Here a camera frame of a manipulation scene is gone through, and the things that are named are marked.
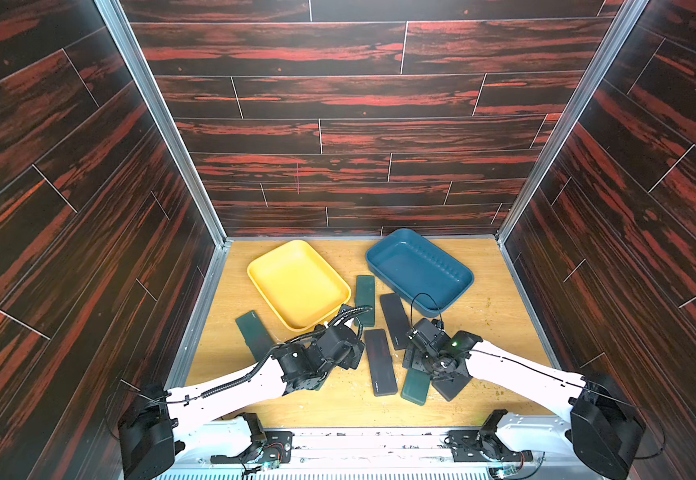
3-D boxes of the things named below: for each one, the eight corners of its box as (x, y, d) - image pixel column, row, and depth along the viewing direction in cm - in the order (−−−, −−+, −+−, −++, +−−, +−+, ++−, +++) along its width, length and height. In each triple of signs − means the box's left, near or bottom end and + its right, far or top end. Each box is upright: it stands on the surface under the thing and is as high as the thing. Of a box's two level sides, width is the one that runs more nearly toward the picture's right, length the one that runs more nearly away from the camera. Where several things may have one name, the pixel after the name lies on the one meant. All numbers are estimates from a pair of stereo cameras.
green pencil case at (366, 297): (356, 326, 97) (357, 323, 96) (355, 278, 110) (355, 275, 108) (378, 326, 97) (378, 323, 96) (374, 278, 110) (375, 275, 108)
